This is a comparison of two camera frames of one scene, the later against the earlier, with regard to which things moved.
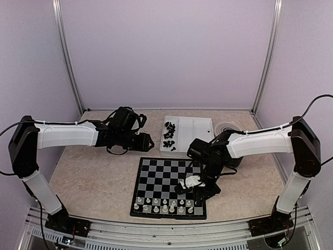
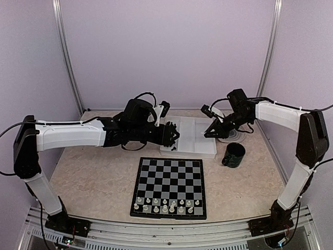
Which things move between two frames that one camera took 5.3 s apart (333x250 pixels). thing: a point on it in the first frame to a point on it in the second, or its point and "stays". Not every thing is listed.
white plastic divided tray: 178,132 stays
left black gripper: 143,145 to 164,135
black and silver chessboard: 154,195 stays
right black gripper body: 214,189 to 227,129
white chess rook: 171,209 stays
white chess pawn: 156,210 stays
